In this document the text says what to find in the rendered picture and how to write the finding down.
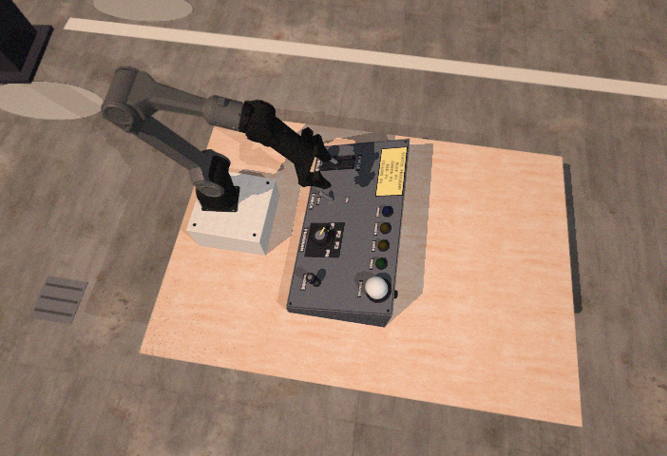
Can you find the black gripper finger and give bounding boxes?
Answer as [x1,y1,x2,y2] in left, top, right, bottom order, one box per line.
[311,134,332,162]
[308,170,331,189]

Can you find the grey control console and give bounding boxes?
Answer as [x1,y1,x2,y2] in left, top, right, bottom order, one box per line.
[286,139,410,328]

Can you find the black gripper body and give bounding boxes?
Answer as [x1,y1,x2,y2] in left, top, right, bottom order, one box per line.
[285,127,319,187]

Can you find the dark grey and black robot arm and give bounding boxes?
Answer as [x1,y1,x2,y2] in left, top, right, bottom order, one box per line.
[101,66,300,212]

